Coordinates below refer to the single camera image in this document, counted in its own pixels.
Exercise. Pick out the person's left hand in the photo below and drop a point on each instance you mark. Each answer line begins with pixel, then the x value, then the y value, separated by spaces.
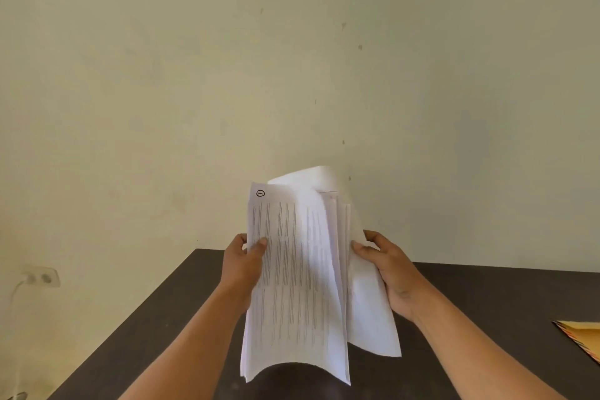
pixel 241 273

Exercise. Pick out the person's left forearm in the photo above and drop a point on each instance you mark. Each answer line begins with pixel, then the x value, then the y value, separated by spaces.
pixel 187 353

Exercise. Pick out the person's right forearm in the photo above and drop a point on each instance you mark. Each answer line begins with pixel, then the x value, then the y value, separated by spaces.
pixel 468 353

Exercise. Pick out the white wall socket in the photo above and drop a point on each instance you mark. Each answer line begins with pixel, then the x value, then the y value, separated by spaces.
pixel 46 277

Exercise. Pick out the brown envelope with striped border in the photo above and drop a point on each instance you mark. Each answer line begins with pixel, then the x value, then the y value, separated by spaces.
pixel 581 334

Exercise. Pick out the person's right hand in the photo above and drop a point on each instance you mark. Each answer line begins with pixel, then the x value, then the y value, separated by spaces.
pixel 398 278

